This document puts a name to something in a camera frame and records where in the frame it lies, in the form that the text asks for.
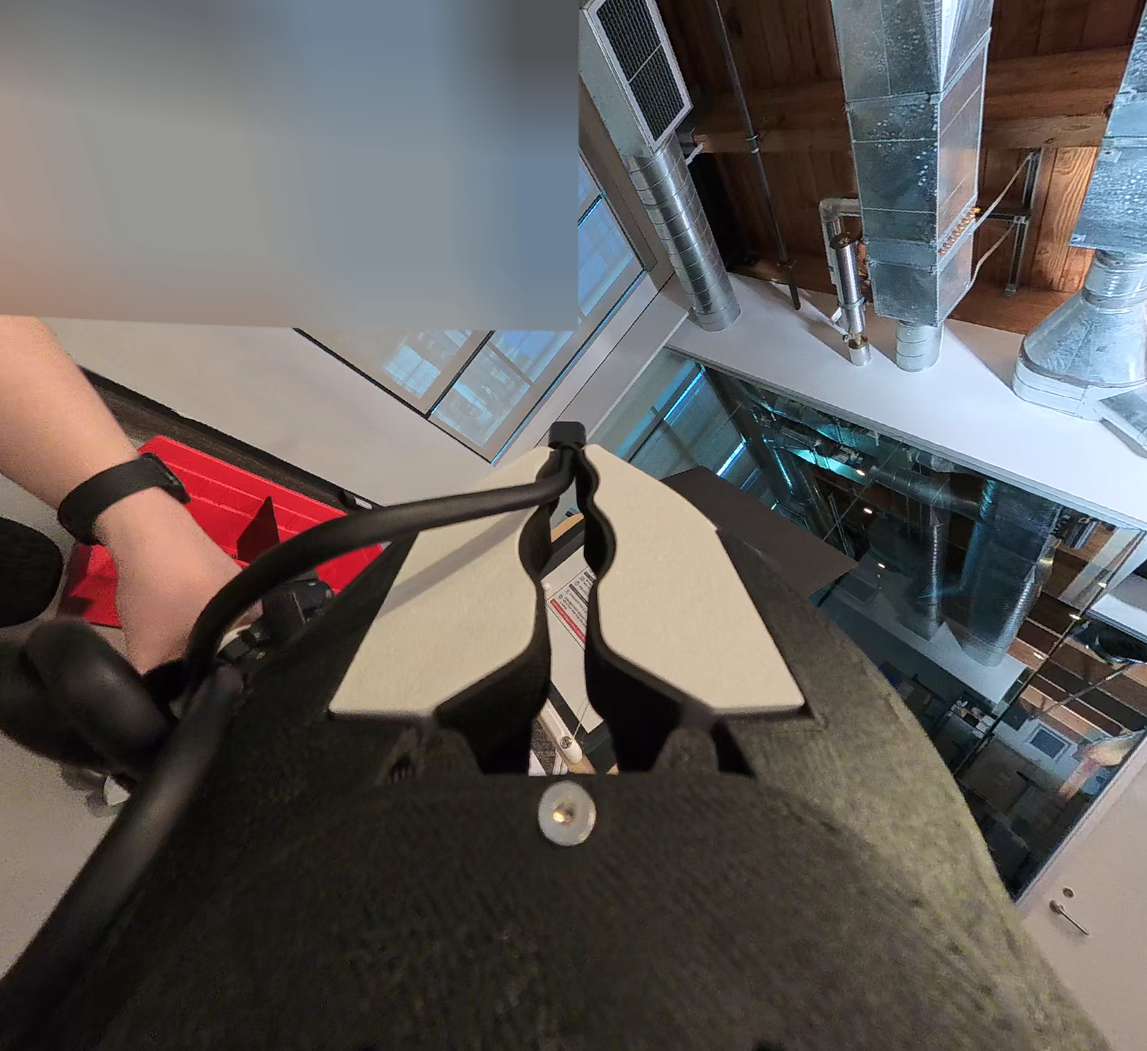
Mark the person's left hand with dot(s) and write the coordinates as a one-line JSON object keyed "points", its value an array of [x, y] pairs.
{"points": [[170, 585]]}

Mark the black wristband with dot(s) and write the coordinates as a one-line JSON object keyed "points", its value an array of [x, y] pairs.
{"points": [[116, 487]]}

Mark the person's left forearm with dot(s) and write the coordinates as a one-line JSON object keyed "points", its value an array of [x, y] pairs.
{"points": [[45, 406]]}

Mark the thin black pipe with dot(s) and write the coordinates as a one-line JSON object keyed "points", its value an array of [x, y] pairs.
{"points": [[744, 101]]}

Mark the white air vent grille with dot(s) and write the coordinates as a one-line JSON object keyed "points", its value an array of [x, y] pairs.
{"points": [[641, 57]]}

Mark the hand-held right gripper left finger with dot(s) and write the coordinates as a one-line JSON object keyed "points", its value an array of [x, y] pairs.
{"points": [[448, 603]]}

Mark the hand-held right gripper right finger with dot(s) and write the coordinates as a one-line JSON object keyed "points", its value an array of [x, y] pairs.
{"points": [[690, 612]]}

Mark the silver insulated pipe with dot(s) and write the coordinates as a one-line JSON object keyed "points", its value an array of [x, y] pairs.
{"points": [[847, 281]]}

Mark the glass window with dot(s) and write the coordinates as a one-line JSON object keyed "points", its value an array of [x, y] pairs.
{"points": [[502, 388]]}

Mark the round spiral metal duct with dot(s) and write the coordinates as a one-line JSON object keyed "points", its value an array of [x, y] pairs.
{"points": [[690, 254]]}

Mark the rectangular metal air duct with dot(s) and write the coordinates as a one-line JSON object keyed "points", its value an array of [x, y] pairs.
{"points": [[905, 128]]}

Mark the metal duct with cone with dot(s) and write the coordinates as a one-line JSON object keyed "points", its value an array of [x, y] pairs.
{"points": [[1093, 334]]}

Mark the red plastic bin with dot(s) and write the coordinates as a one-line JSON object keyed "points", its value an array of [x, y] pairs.
{"points": [[206, 487]]}

